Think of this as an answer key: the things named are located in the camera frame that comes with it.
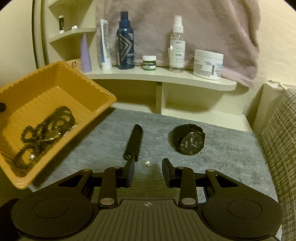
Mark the clear spray bottle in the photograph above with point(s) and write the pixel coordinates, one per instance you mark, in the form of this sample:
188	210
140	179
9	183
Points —
177	46

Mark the white cream jar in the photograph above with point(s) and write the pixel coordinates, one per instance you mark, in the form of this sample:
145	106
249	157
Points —
208	65

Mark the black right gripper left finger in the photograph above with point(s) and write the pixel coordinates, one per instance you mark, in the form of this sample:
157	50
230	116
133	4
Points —
114	178

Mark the black white lip balm stick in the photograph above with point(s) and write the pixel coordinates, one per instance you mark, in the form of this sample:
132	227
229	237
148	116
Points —
61	24

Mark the blue white cream tube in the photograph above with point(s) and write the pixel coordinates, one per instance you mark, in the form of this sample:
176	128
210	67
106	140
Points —
106	61

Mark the grey fluffy towel mat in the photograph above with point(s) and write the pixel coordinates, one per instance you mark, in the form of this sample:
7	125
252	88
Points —
101	144

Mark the lilac cosmetic tube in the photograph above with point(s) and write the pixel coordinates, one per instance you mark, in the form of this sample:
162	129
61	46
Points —
84	55

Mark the mauve hanging towel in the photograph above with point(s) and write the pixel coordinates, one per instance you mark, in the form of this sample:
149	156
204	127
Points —
226	27

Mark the orange plastic tray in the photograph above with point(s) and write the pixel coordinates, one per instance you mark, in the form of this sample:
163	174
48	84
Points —
30	100

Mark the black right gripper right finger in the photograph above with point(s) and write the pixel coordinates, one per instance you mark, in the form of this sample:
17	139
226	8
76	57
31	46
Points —
182	178

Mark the grey tweed pillow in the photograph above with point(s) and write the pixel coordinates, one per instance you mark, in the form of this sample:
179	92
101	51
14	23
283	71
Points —
278	139

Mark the cream corner shelf unit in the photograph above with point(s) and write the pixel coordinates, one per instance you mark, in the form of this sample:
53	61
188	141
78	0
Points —
182	95

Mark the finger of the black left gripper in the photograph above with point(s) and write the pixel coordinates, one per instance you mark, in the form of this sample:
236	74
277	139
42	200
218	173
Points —
2	107

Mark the black cylindrical tube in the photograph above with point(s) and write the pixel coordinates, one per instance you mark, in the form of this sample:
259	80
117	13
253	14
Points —
134	144

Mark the black wrist watch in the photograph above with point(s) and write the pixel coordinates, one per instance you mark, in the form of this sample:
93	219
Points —
188	139

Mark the small cardboard box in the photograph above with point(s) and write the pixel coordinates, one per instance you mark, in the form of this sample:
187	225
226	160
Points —
75	63

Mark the small green white jar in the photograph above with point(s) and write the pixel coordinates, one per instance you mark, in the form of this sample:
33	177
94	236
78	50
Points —
149	62

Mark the white bed headboard cushion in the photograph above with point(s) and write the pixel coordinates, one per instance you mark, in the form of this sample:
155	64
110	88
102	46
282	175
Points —
271	95

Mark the dark blue spray bottle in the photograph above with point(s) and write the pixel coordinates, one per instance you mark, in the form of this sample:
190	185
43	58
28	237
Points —
125	43

